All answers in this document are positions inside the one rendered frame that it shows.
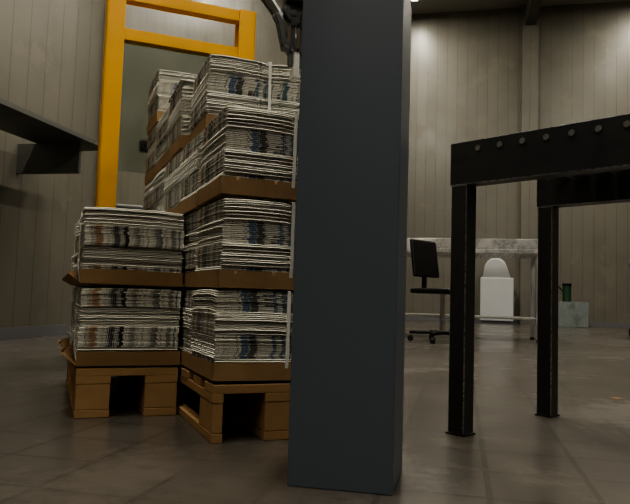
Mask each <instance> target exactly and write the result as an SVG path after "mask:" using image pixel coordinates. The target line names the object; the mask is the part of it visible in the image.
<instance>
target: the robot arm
mask: <svg viewBox="0 0 630 504"><path fill-rule="evenodd" d="M302 17H303V0H283V7H282V9H281V11H280V12H276V13H275V14H274V15H273V16H272V18H273V20H274V22H275V24H276V28H277V33H278V39H279V44H280V49H281V51H282V52H285V53H286V55H287V66H288V67H290V81H291V82H292V81H293V82H296V81H297V80H298V79H299V69H300V68H301V47H302ZM283 18H284V19H285V21H286V23H287V30H288V39H286V34H285V28H284V23H283ZM295 27H296V32H297V46H296V52H294V47H295Z"/></svg>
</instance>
